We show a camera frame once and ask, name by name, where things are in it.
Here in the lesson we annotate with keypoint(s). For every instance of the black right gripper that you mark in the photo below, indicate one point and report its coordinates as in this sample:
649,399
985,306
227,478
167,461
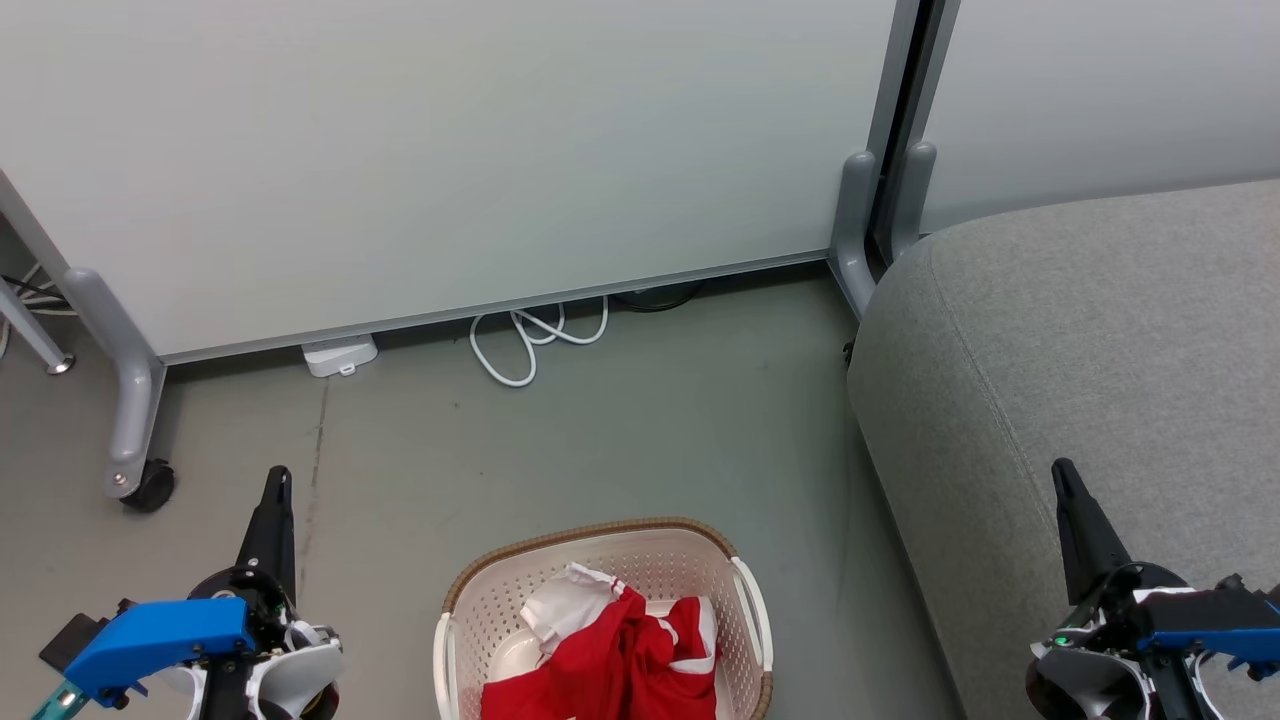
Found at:
1110,612

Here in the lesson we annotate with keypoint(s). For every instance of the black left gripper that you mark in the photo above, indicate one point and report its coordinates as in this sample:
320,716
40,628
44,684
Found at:
264,600

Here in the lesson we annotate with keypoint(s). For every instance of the red garment with white stripes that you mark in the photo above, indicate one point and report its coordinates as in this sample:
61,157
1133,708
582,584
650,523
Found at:
610,670

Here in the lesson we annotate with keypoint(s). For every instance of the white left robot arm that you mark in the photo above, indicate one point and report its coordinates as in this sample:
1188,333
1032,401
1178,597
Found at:
300,680

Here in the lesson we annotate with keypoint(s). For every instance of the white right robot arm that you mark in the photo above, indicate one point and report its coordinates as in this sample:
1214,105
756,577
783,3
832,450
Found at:
1080,690

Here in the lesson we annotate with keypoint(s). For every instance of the grey fabric sofa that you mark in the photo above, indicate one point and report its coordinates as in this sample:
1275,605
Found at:
1100,350

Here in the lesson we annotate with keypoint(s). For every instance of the black caster wheel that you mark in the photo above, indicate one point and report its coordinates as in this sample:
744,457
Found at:
150,487

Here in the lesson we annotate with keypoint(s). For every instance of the small white adapter box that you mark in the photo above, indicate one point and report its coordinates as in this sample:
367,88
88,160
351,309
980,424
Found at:
338,355

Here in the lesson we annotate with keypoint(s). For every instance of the grey partition foot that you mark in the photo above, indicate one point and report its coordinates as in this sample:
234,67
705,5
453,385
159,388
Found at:
912,200
135,400
852,230

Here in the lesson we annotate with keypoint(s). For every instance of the grey metal table leg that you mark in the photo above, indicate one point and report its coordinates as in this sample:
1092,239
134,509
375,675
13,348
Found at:
35,335

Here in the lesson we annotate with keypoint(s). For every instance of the cream perforated laundry basket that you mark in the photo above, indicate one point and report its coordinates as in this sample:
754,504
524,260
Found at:
650,570

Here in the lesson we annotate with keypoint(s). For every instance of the large white partition panel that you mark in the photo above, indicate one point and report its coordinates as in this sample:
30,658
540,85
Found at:
450,150

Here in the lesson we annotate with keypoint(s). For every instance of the narrow white partition panel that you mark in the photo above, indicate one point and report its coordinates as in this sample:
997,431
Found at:
1100,90

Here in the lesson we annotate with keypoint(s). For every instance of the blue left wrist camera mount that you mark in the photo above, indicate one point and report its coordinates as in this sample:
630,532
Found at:
160,635

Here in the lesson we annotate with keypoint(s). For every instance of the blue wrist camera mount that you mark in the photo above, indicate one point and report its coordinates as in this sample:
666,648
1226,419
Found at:
1215,625
160,635

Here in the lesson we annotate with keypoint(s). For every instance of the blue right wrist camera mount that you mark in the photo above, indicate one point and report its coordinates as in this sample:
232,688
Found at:
1215,625

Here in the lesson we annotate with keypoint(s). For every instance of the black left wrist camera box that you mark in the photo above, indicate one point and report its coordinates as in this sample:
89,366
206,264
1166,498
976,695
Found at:
72,640

